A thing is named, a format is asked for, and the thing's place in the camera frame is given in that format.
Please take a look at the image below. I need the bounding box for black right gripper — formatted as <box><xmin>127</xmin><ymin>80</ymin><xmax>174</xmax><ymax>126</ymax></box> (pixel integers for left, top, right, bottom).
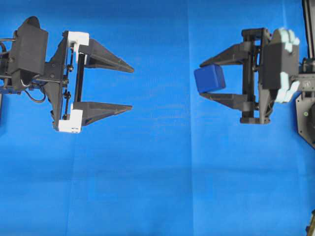
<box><xmin>199</xmin><ymin>28</ymin><xmax>273</xmax><ymax>124</ymax></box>

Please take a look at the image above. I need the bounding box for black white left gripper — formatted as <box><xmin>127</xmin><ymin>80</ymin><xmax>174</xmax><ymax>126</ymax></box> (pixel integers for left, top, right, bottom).
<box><xmin>44</xmin><ymin>31</ymin><xmax>134</xmax><ymax>133</ymax></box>

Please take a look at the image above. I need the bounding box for blue block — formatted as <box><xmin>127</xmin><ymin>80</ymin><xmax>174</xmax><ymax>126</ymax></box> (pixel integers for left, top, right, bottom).
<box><xmin>194</xmin><ymin>64</ymin><xmax>226</xmax><ymax>93</ymax></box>

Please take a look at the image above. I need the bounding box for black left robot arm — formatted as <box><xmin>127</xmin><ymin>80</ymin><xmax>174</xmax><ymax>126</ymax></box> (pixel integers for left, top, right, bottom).
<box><xmin>0</xmin><ymin>25</ymin><xmax>134</xmax><ymax>133</ymax></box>

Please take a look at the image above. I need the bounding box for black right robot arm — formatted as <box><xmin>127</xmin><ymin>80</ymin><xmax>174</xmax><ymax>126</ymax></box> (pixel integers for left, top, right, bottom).
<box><xmin>194</xmin><ymin>28</ymin><xmax>315</xmax><ymax>124</ymax></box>

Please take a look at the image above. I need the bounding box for dark object at bottom right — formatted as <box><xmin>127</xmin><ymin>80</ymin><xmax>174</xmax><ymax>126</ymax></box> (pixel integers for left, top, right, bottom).
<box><xmin>306</xmin><ymin>209</ymin><xmax>315</xmax><ymax>236</ymax></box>

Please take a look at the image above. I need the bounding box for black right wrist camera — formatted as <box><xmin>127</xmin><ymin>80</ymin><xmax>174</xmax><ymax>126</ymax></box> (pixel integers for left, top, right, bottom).
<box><xmin>262</xmin><ymin>28</ymin><xmax>300</xmax><ymax>103</ymax></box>

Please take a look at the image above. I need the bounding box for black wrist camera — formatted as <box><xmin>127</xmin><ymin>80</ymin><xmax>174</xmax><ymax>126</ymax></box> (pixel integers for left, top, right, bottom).
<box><xmin>8</xmin><ymin>16</ymin><xmax>48</xmax><ymax>91</ymax></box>
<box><xmin>262</xmin><ymin>28</ymin><xmax>300</xmax><ymax>103</ymax></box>

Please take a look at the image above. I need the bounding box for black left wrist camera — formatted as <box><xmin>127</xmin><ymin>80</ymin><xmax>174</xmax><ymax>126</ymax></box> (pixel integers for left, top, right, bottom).
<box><xmin>8</xmin><ymin>16</ymin><xmax>48</xmax><ymax>91</ymax></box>

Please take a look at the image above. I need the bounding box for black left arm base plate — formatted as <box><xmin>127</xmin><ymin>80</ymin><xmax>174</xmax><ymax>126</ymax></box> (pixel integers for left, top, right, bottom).
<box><xmin>0</xmin><ymin>94</ymin><xmax>3</xmax><ymax>122</ymax></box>

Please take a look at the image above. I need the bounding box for black left camera cable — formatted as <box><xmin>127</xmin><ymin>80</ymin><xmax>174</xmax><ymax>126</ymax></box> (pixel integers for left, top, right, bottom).
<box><xmin>0</xmin><ymin>36</ymin><xmax>47</xmax><ymax>104</ymax></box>

